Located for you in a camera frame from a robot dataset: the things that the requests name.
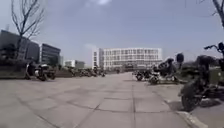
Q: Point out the white multi-storey building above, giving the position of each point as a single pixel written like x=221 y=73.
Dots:
x=128 y=58

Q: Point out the small pale building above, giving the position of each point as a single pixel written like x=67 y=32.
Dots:
x=75 y=63

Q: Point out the grey paved plaza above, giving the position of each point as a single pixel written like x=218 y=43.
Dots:
x=100 y=100

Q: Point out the row of parked scooters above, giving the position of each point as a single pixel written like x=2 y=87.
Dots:
x=186 y=76
x=63 y=71

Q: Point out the dark glass-fronted building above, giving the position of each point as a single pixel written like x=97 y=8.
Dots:
x=50 y=54

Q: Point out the bare tree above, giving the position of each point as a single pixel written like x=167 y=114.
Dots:
x=220 y=10
x=25 y=23

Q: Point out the dark grey building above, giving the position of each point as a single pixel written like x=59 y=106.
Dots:
x=16 y=46

